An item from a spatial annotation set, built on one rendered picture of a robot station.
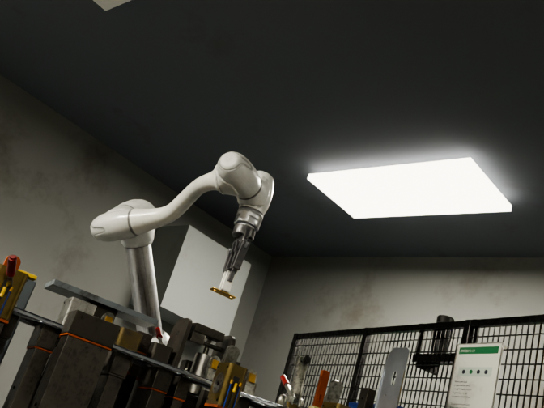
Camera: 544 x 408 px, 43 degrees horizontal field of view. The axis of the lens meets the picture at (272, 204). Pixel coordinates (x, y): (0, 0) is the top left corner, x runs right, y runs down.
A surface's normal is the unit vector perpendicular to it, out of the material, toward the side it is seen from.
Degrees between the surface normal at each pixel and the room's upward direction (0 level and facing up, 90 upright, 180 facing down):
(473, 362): 90
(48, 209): 90
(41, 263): 90
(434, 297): 90
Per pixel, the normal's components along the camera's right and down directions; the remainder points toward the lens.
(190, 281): 0.73, -0.05
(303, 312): -0.62, -0.46
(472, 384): -0.83, -0.42
